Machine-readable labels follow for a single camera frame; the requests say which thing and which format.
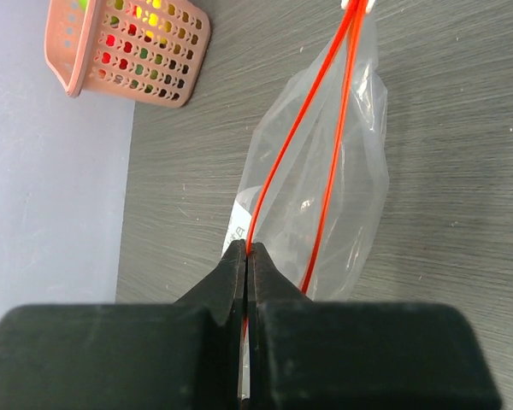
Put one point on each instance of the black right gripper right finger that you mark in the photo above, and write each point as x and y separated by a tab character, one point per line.
358	355

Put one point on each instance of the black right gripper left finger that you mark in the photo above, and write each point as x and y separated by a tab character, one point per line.
180	355

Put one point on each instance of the clear zip top bag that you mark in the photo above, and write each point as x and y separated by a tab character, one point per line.
315	178

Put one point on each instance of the green toy apple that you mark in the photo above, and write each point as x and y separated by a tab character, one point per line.
82	4

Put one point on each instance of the dark green toy fruit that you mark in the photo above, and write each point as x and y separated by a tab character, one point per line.
150	71

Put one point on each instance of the pink plastic basket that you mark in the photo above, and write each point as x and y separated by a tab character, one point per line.
71	36

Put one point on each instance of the red toy pepper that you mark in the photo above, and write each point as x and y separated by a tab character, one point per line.
115	51

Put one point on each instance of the yellow toy lemon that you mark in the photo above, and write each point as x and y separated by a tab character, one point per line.
156	19

